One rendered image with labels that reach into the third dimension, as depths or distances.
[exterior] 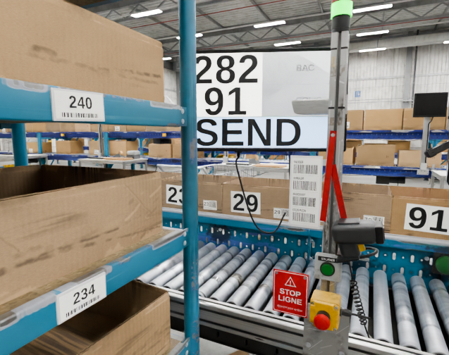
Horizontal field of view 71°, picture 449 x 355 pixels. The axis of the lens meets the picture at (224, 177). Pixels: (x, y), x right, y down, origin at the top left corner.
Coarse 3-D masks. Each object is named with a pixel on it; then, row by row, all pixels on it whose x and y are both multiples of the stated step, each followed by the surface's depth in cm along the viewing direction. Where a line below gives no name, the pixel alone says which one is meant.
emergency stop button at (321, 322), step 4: (316, 316) 78; (320, 316) 77; (324, 316) 77; (316, 320) 77; (320, 320) 77; (324, 320) 76; (328, 320) 77; (316, 324) 77; (320, 324) 77; (324, 324) 77; (328, 324) 76; (320, 328) 77; (324, 328) 77
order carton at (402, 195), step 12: (396, 192) 155; (408, 192) 153; (420, 192) 151; (432, 192) 149; (444, 192) 147; (396, 204) 130; (420, 204) 126; (432, 204) 124; (444, 204) 123; (396, 216) 130; (396, 228) 131
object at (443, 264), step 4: (444, 256) 119; (448, 256) 118; (436, 260) 120; (440, 260) 119; (444, 260) 118; (448, 260) 118; (436, 264) 120; (440, 264) 119; (444, 264) 118; (448, 264) 118; (440, 268) 119; (444, 268) 119; (448, 268) 118; (440, 272) 120; (444, 272) 119; (448, 272) 118
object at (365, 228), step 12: (336, 228) 77; (348, 228) 76; (360, 228) 75; (372, 228) 74; (336, 240) 77; (348, 240) 76; (360, 240) 75; (372, 240) 74; (384, 240) 74; (348, 252) 78; (360, 252) 79
